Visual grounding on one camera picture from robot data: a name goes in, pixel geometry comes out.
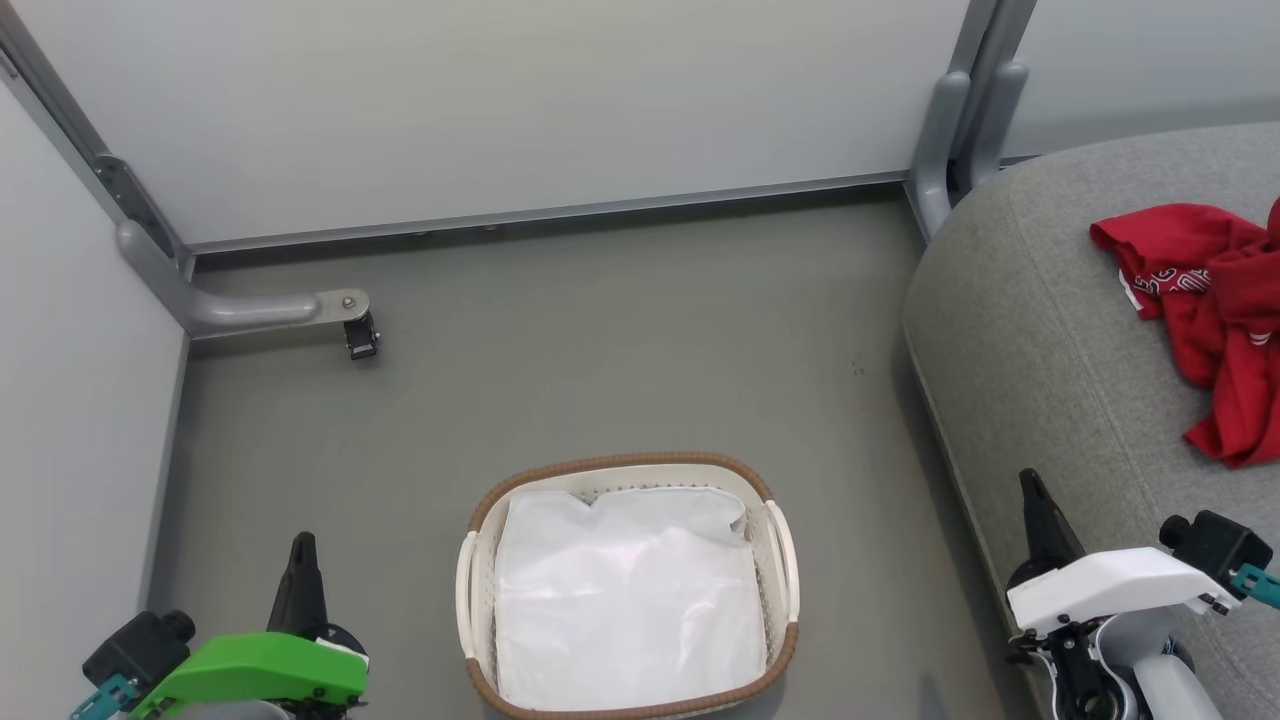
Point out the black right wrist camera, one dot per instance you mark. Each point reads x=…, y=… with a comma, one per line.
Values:
x=1215, y=545

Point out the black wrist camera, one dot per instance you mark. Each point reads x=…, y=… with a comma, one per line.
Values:
x=135, y=650
x=1215, y=545

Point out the long grey partition foot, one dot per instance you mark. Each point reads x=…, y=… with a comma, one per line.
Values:
x=240, y=310

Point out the plain grey partition post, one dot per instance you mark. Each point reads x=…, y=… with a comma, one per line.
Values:
x=990, y=40

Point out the white laundry basket brown rim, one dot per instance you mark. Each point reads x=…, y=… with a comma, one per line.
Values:
x=475, y=600

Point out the black caster wheel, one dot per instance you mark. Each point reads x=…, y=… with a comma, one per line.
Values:
x=361, y=337

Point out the grey partition bottom rail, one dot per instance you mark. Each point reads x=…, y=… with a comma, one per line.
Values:
x=550, y=213

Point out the short grey partition foot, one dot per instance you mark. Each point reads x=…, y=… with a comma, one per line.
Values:
x=995, y=120
x=935, y=140

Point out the grey fabric sofa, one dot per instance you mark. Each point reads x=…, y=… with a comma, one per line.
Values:
x=1050, y=350

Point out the red shirt with white stripes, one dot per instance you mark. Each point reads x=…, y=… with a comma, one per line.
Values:
x=1230, y=300

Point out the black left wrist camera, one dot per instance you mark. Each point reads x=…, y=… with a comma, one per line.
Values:
x=135, y=650

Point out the grey partition post black bracket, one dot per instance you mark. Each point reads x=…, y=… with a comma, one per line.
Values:
x=60, y=110

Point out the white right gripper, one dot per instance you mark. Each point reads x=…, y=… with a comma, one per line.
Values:
x=1110, y=585

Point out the white basket liner cloth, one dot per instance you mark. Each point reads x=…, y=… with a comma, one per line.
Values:
x=620, y=600

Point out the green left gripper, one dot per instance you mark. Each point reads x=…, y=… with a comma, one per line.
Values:
x=260, y=670

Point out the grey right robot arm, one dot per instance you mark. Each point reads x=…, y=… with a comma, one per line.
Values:
x=1150, y=670

